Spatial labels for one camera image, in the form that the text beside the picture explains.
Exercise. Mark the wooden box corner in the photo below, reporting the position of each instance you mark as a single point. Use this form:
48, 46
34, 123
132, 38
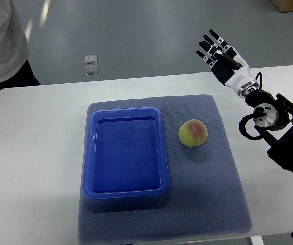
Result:
283, 6

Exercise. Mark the yellow red peach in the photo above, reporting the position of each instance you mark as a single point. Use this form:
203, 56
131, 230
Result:
192, 133

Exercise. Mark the white table leg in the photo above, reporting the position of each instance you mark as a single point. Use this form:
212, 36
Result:
256, 240

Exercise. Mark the person in grey sweater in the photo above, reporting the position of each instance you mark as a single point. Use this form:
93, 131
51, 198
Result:
15, 70

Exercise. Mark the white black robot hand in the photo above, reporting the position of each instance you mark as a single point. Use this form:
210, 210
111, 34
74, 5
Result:
228, 66

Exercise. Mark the upper metal floor plate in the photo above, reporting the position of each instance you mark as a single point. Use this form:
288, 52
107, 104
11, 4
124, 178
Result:
91, 59

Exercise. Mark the blue plastic tray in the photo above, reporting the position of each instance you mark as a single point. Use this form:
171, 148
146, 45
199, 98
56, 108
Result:
125, 154

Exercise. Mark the blue grey cloth mat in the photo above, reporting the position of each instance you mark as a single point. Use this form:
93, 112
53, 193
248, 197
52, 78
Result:
205, 195

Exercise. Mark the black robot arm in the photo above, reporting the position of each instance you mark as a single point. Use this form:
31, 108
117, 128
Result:
271, 120

